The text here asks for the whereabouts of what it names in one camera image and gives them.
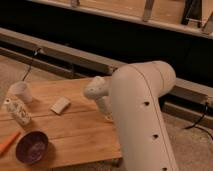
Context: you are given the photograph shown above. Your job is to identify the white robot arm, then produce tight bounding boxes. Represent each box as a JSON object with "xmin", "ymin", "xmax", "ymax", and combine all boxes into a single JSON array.
[{"xmin": 83, "ymin": 61, "xmax": 179, "ymax": 171}]

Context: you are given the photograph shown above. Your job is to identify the purple bowl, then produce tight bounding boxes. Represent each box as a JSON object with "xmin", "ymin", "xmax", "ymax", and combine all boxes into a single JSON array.
[{"xmin": 15, "ymin": 131, "xmax": 49, "ymax": 165}]

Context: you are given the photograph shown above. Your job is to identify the white patterned bottle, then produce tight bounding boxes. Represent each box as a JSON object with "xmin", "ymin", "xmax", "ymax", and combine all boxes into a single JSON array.
[{"xmin": 4, "ymin": 98, "xmax": 31, "ymax": 126}]

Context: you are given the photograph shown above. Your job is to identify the orange carrot toy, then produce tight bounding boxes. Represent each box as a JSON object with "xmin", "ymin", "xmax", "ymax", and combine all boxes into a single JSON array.
[{"xmin": 0, "ymin": 131, "xmax": 21, "ymax": 156}]

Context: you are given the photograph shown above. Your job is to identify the black cable right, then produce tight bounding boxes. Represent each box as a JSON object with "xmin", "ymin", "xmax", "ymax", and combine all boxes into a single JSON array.
[{"xmin": 184, "ymin": 101, "xmax": 213, "ymax": 139}]

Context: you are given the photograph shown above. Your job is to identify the black cable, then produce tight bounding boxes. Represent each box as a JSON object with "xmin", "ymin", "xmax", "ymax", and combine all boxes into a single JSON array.
[
  {"xmin": 21, "ymin": 47, "xmax": 44, "ymax": 83},
  {"xmin": 184, "ymin": 101, "xmax": 213, "ymax": 139}
]

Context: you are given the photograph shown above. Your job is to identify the black cable left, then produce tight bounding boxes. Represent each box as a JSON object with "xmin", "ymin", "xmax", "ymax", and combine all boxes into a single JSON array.
[{"xmin": 21, "ymin": 47, "xmax": 44, "ymax": 83}]

